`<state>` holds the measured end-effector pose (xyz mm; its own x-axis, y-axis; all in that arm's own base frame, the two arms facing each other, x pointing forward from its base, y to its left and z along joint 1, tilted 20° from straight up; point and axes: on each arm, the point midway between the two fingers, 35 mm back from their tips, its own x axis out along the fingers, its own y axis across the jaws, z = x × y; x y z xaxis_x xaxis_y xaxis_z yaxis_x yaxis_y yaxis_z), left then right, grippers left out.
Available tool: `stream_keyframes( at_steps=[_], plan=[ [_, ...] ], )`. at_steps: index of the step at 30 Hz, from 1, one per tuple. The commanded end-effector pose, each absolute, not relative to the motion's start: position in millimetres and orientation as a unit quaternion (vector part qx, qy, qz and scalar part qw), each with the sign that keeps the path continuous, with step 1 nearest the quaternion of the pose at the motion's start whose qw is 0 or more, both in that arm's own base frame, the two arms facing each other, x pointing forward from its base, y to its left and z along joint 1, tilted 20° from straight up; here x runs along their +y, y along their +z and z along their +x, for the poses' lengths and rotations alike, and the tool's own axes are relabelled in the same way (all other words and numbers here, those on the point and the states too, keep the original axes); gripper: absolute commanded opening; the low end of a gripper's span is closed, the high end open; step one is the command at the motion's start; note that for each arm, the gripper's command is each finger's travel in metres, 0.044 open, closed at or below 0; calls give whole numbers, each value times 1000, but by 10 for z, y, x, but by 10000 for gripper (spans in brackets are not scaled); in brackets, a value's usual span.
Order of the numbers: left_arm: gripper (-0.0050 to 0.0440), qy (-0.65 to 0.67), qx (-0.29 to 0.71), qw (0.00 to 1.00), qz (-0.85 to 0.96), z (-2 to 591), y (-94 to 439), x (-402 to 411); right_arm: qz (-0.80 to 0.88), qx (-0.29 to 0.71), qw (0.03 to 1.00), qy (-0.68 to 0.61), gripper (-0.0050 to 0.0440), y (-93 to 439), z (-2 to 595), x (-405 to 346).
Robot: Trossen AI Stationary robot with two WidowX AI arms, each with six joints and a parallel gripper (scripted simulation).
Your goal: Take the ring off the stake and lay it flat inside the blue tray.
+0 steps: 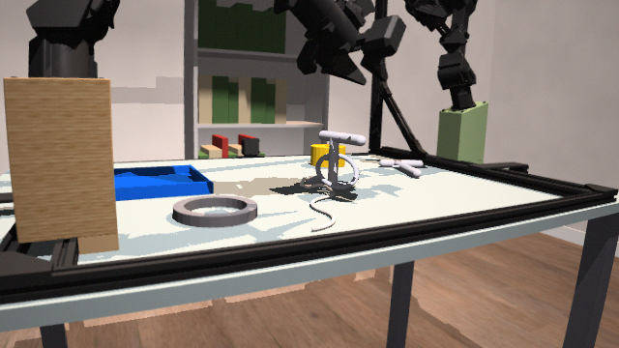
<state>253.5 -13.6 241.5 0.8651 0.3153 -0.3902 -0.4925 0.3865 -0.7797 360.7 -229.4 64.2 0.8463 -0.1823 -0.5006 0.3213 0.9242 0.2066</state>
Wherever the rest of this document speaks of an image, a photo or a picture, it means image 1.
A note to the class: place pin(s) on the blue square tray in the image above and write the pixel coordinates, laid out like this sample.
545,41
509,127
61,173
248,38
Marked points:
160,181

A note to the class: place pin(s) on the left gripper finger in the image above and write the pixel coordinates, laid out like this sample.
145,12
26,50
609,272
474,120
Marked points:
430,8
456,38

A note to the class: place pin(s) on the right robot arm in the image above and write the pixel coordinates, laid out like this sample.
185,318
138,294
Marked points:
58,50

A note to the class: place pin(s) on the grey cylindrical rod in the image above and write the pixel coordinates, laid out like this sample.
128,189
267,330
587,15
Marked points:
344,138

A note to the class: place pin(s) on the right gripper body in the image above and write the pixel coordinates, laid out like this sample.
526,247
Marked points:
338,35

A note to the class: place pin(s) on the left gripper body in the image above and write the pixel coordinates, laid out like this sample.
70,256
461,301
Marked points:
431,24

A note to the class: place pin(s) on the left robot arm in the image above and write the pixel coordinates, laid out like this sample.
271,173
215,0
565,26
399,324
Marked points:
453,68

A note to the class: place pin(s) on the yellow cylinder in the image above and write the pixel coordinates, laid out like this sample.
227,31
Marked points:
319,150

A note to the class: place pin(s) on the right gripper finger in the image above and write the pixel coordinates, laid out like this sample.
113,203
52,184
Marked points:
345,68
378,69

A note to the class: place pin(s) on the grey post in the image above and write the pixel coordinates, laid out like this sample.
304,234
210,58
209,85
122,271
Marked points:
333,165

